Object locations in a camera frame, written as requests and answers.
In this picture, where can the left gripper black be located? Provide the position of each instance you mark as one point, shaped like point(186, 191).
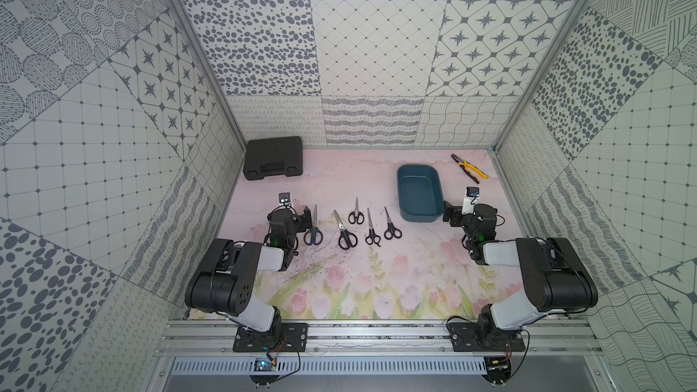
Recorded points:
point(301, 218)

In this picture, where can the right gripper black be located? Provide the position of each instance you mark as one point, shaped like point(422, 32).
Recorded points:
point(455, 211)

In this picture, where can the large blue-black handled scissors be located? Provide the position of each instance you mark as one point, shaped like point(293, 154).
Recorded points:
point(313, 235)

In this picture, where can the small black scissors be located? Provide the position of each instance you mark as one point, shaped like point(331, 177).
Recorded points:
point(356, 216)

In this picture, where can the slim black scissors with hook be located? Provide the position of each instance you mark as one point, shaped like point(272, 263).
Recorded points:
point(372, 238)

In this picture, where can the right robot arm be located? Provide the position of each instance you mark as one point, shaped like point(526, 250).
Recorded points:
point(555, 281)

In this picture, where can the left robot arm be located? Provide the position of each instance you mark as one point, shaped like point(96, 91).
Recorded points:
point(224, 280)

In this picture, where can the teal plastic storage box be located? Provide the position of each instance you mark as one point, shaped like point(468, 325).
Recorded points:
point(420, 193)

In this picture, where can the yellow black pliers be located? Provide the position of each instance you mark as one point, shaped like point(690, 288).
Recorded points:
point(474, 173)

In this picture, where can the black plastic tool case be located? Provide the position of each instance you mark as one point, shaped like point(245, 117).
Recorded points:
point(272, 157)

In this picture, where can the pink floral table mat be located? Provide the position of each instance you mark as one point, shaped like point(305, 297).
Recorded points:
point(427, 274)

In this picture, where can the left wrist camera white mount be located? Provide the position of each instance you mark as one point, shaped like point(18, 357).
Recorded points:
point(285, 201)

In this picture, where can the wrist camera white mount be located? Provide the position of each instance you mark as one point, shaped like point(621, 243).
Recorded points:
point(285, 201)
point(470, 199)

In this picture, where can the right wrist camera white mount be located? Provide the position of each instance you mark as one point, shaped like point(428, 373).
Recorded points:
point(470, 199)

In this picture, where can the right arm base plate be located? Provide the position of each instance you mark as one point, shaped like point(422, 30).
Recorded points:
point(467, 337)

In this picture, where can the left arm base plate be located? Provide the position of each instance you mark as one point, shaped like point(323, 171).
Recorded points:
point(285, 337)

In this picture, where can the aluminium rail frame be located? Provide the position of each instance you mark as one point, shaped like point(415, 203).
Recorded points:
point(548, 337)

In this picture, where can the white slotted cable duct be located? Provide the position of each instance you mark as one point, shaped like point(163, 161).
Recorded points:
point(325, 365)

